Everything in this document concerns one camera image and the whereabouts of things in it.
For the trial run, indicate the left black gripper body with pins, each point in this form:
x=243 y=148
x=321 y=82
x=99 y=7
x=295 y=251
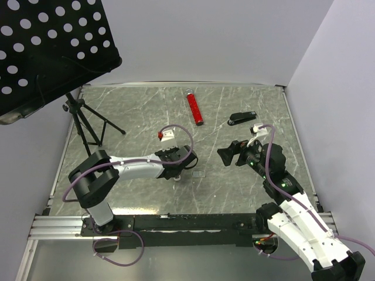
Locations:
x=170 y=150

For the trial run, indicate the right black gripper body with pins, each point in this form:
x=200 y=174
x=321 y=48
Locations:
x=249 y=155

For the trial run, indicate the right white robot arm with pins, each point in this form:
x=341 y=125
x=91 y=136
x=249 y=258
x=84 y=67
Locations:
x=291 y=215

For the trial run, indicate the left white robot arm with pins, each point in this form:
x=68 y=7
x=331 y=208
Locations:
x=94 y=178

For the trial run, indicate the black stapler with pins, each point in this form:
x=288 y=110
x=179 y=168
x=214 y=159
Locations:
x=241 y=117

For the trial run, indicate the red cylindrical tube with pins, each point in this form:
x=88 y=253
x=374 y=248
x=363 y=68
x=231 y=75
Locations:
x=194 y=107

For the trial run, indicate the black tripod stand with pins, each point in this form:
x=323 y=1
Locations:
x=74 y=107

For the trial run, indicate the black perforated music stand desk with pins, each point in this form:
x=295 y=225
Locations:
x=48 y=49

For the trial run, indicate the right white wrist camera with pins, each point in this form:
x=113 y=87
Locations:
x=257 y=131

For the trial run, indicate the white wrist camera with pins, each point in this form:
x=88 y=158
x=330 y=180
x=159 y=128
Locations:
x=167 y=139
x=257 y=131

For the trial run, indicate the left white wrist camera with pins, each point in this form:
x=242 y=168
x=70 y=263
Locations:
x=167 y=139

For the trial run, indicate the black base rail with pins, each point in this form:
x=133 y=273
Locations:
x=131 y=231

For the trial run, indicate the aluminium frame rail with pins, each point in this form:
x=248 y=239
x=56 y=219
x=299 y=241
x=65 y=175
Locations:
x=55 y=228

